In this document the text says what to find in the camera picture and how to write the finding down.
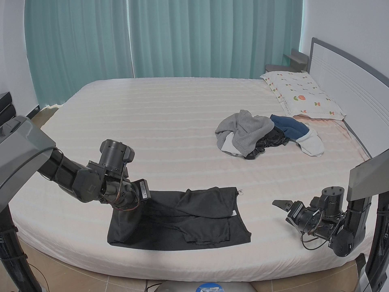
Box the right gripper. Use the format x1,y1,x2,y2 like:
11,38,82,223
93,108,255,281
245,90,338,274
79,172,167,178
272,199,315,233

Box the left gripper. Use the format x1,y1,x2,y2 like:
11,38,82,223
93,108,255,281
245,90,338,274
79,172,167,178
130,178,152,209

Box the black T-shirt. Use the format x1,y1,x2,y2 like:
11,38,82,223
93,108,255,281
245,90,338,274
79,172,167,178
107,186,252,251

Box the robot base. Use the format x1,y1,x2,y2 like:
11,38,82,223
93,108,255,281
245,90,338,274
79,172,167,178
158,280,253,292

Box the bed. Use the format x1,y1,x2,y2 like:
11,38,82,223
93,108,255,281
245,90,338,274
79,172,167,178
9,37,389,282

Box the pile of clothes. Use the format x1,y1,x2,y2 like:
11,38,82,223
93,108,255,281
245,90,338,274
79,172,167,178
215,109,325,160

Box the white printed pillow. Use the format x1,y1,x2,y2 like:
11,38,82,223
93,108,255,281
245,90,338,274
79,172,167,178
260,71,347,121

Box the grey bedside table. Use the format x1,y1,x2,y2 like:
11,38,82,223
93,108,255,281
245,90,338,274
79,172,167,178
265,49,309,74

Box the black chest of drawers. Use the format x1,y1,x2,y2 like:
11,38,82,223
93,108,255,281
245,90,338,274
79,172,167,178
0,91,16,124

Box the blue-green curtain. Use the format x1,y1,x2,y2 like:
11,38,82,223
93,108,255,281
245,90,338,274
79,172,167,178
24,0,136,108
129,0,305,79

